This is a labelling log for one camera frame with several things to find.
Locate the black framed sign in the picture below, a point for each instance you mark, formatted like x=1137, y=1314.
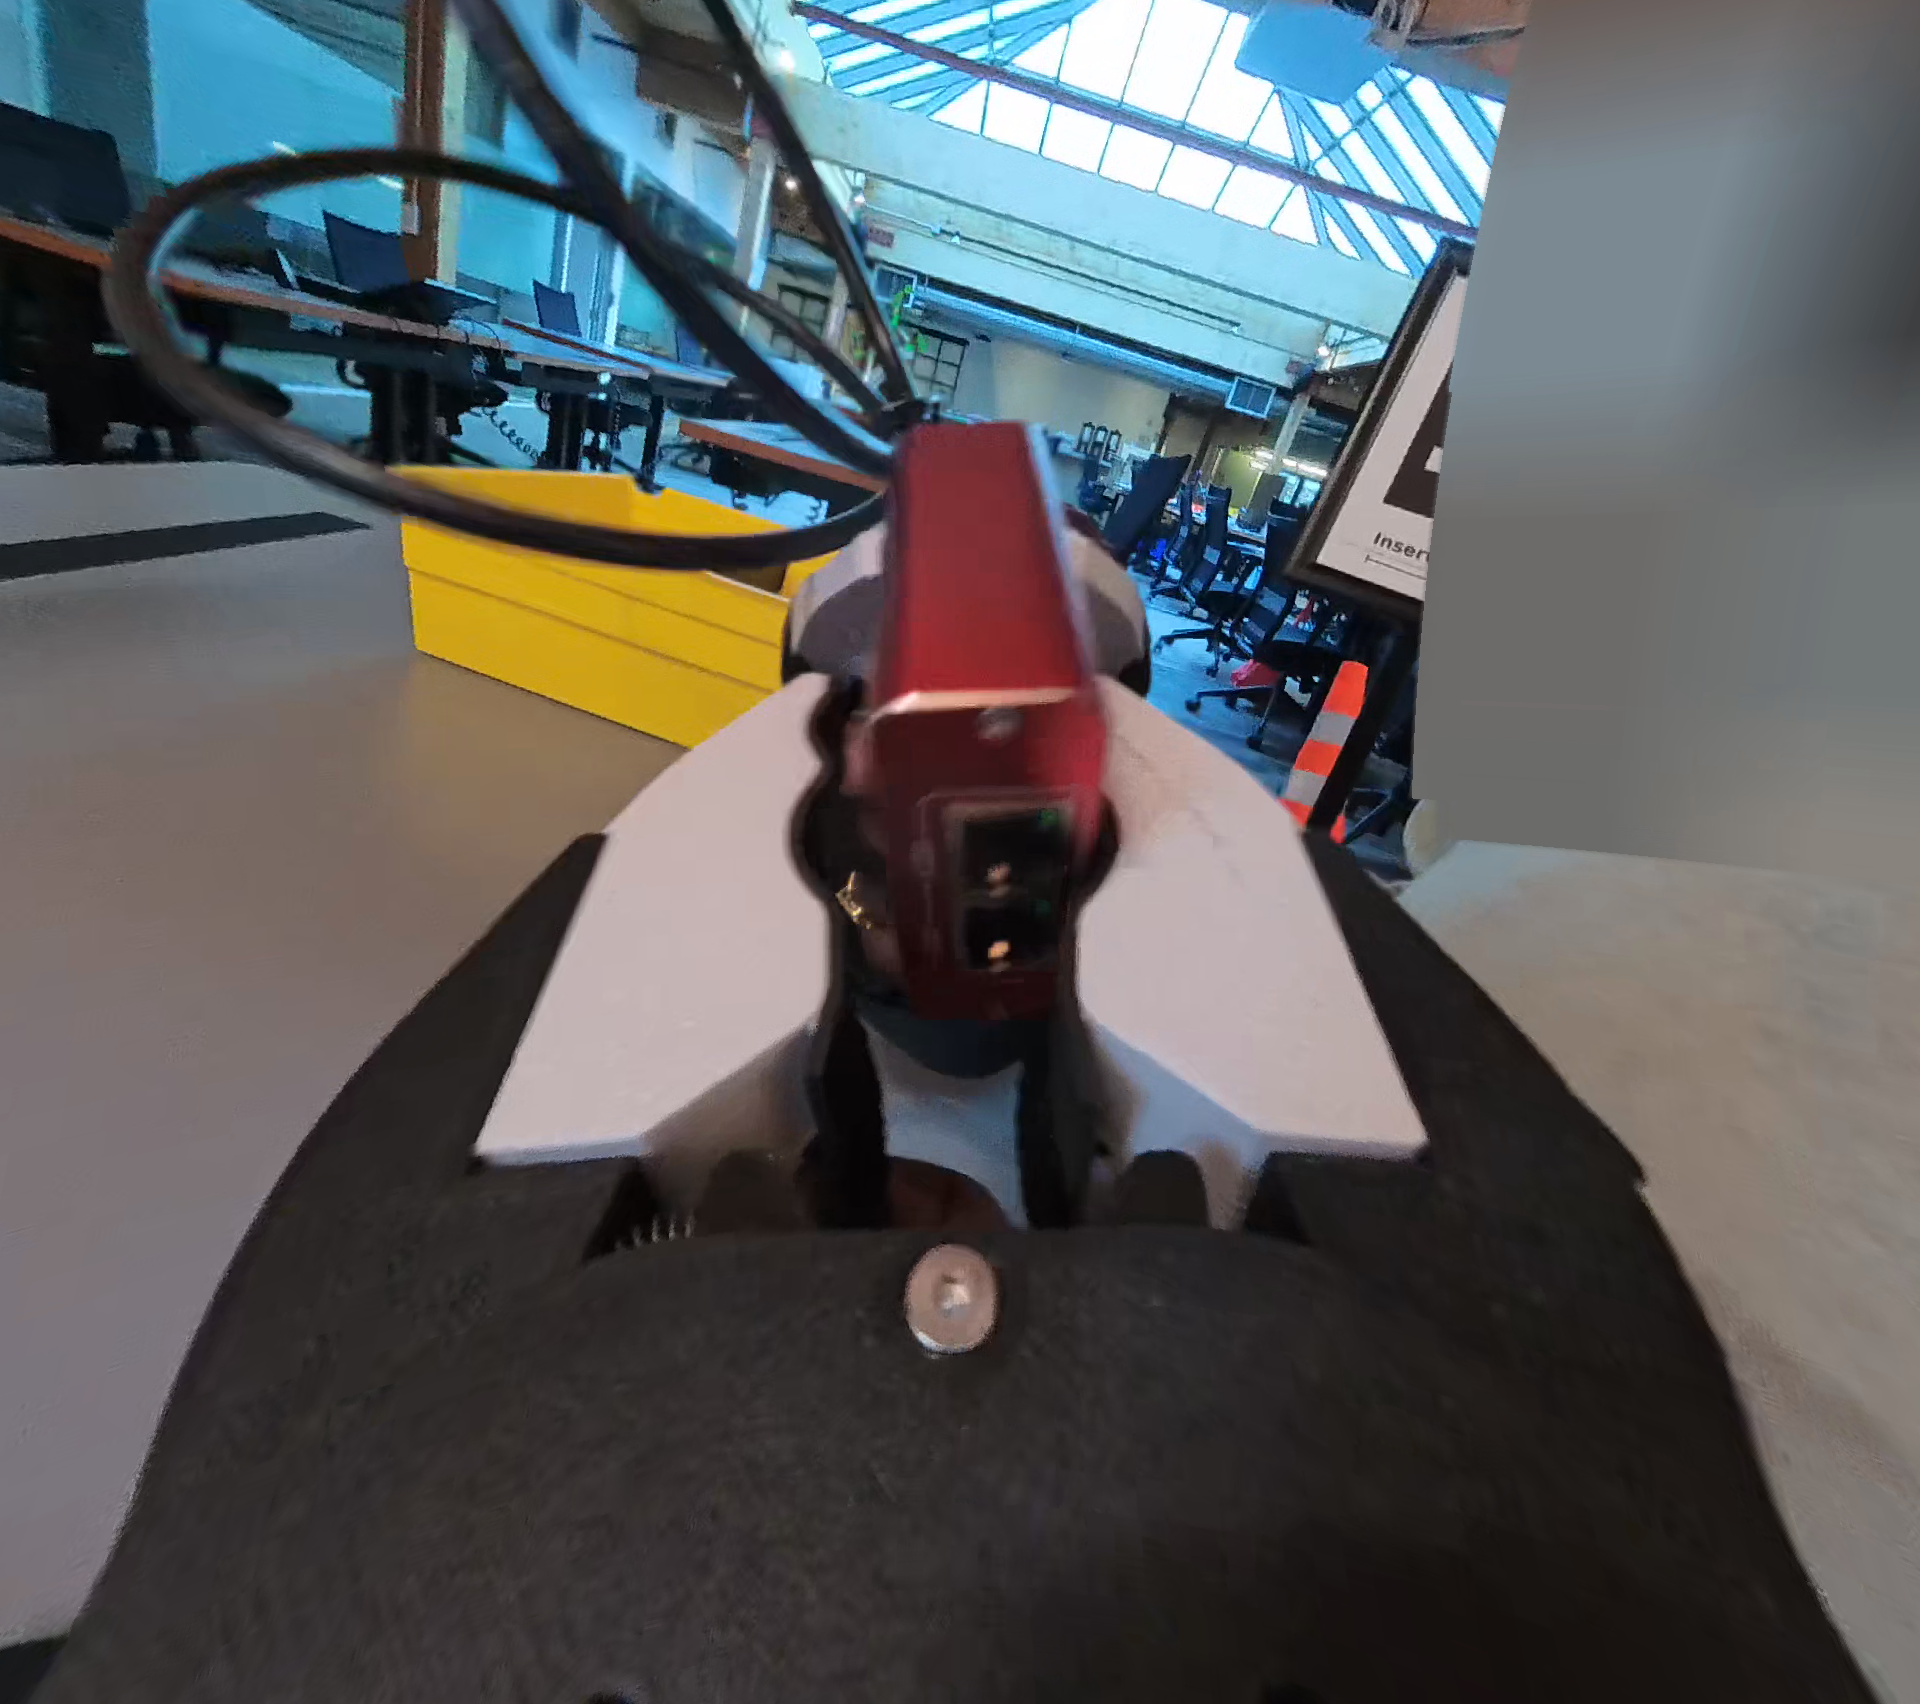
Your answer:
x=1394, y=505

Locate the orange traffic cone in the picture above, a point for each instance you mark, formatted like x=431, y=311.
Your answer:
x=1328, y=758

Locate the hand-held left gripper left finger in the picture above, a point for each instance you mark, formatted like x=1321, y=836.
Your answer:
x=660, y=968

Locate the black tape strip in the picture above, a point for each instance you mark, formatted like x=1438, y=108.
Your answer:
x=180, y=543

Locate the yellow plastic bin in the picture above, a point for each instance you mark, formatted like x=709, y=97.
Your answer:
x=571, y=639

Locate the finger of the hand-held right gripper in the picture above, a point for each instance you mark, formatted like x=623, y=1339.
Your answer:
x=1107, y=608
x=841, y=603

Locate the wooden office desk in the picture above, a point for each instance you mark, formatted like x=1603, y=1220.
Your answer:
x=765, y=444
x=601, y=355
x=225, y=295

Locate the red network switch box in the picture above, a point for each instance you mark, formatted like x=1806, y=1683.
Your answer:
x=974, y=594

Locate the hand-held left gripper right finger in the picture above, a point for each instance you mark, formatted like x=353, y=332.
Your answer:
x=1231, y=968

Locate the black office chair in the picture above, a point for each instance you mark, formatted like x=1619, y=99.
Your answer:
x=61, y=174

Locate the black laptop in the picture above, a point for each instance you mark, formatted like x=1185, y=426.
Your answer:
x=390, y=273

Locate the white ceiling projector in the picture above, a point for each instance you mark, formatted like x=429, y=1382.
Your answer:
x=1321, y=32

